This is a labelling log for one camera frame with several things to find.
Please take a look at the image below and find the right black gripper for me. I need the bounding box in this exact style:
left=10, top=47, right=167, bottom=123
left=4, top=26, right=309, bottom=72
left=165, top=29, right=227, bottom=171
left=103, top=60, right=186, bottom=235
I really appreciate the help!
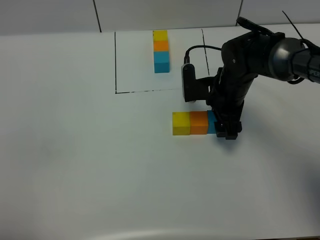
left=206, top=67, right=250, bottom=140

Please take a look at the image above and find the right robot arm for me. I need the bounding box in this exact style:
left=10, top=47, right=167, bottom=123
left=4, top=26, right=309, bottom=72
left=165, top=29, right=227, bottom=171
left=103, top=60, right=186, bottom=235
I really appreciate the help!
left=206, top=17, right=320, bottom=140

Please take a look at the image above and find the right black camera cable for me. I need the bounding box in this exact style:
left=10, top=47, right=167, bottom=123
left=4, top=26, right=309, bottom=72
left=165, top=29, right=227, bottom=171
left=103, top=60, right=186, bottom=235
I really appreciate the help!
left=184, top=45, right=223, bottom=65

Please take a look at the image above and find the yellow template block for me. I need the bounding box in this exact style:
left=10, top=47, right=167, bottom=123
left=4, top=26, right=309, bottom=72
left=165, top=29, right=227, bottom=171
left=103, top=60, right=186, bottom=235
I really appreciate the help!
left=152, top=30, right=168, bottom=42

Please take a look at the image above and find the orange template block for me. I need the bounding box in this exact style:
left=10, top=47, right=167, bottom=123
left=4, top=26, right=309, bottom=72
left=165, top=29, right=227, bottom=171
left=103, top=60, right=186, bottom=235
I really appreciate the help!
left=153, top=40, right=169, bottom=52

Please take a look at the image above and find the blue template block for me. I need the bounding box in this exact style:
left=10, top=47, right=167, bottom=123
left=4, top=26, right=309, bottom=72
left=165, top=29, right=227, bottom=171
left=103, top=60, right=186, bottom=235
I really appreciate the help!
left=153, top=51, right=170, bottom=73

